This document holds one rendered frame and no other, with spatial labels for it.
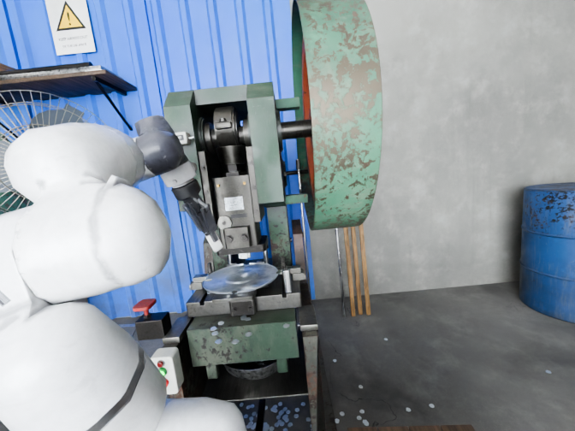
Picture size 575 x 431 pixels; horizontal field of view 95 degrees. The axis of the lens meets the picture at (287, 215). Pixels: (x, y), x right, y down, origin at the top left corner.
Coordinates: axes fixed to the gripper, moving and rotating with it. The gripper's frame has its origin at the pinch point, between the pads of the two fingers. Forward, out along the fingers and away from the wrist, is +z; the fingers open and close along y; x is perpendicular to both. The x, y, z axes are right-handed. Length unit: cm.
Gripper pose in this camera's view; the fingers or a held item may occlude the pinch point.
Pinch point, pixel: (214, 240)
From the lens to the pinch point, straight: 87.0
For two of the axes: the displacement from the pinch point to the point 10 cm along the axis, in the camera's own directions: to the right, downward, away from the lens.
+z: 3.1, 8.5, 4.3
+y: 7.4, 0.8, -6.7
